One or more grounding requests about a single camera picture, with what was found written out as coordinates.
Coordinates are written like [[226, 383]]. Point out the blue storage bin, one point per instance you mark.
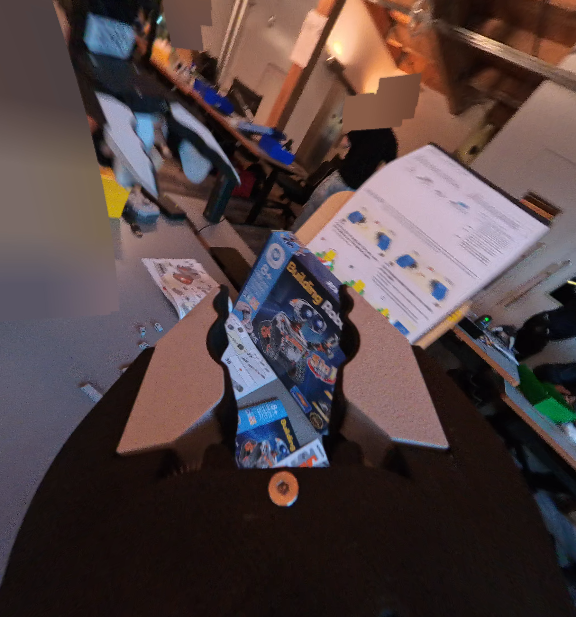
[[277, 149], [213, 99]]

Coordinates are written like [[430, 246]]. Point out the green plastic bin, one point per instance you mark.
[[548, 400]]

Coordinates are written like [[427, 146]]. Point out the wooden-edged side table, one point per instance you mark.
[[534, 424]]

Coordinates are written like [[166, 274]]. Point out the long flat grey bar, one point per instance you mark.
[[91, 391]]

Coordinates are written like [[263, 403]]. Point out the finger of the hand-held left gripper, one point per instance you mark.
[[128, 144], [201, 144]]

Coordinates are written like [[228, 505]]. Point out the white sticker sheet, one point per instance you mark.
[[307, 455]]

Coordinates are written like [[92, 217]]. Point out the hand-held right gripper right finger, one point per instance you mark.
[[389, 385]]

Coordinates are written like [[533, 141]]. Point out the small blue kit manual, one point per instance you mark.
[[263, 434]]

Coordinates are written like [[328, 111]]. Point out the wooden workbench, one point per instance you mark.
[[239, 140]]

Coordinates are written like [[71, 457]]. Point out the blue robot kit box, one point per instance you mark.
[[292, 299]]

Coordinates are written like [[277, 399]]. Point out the large white instruction sheet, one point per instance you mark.
[[437, 231]]

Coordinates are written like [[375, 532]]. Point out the open instruction booklet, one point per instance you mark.
[[181, 284]]

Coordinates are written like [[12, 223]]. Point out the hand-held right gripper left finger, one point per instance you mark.
[[177, 385]]

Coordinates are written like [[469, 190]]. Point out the flat blue box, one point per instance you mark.
[[256, 127]]

